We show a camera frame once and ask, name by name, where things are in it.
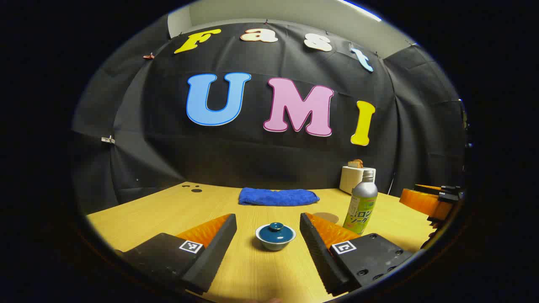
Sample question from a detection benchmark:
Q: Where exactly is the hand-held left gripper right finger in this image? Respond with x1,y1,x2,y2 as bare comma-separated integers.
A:
299,213,415,296

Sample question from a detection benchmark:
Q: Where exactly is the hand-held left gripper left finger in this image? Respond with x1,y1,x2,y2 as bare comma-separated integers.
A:
122,213,237,295

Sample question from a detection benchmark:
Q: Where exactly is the white teacup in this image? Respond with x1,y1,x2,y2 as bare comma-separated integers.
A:
255,229,296,252

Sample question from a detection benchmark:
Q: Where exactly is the dark blue teacup lid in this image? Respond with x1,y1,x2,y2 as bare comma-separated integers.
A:
259,222,294,245

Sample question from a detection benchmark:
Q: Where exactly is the silver green-label water bottle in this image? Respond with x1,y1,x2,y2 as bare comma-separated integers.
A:
342,170,379,235

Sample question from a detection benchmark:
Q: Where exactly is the blue towel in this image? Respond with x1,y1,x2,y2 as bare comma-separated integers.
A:
238,188,320,207

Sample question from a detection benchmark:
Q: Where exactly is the white toaster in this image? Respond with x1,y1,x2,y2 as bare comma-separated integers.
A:
339,166,376,194

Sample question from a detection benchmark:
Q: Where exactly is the black backdrop cloth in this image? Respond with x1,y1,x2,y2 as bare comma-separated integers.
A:
72,21,466,216

